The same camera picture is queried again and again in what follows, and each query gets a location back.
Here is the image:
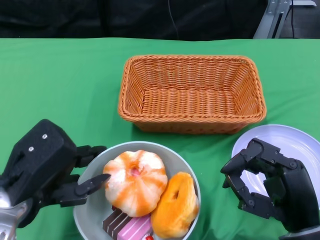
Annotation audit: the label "orange wicker basket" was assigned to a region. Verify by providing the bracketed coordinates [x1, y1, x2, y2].
[117, 54, 267, 135]

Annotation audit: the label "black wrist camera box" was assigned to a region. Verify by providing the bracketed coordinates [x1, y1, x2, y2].
[4, 118, 78, 208]

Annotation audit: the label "black backdrop cloth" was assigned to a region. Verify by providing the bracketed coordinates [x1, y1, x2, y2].
[0, 0, 269, 40]

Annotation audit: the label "white round plate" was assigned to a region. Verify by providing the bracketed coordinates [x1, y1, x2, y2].
[231, 124, 320, 218]

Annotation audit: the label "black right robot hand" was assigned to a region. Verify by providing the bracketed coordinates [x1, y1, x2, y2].
[220, 137, 320, 235]

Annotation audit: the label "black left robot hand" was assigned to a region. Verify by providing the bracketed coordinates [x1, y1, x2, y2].
[49, 145, 112, 208]

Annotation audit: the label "green tablecloth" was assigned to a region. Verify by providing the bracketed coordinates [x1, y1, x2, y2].
[0, 36, 320, 240]

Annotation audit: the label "thin black cable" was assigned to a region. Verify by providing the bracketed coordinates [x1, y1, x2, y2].
[289, 0, 297, 38]

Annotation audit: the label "orange ring doughnut bread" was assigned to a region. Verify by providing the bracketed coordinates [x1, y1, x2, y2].
[150, 171, 200, 239]

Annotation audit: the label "white orange striped bun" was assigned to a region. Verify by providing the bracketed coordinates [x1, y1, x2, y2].
[102, 149, 168, 218]

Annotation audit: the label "grey metal stand frame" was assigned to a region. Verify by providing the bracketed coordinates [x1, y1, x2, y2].
[252, 0, 317, 39]

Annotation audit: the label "brown pink layered cake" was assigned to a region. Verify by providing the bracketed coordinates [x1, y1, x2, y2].
[102, 209, 154, 240]

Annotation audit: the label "grey-green round bowl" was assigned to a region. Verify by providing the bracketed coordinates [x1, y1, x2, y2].
[72, 141, 202, 240]

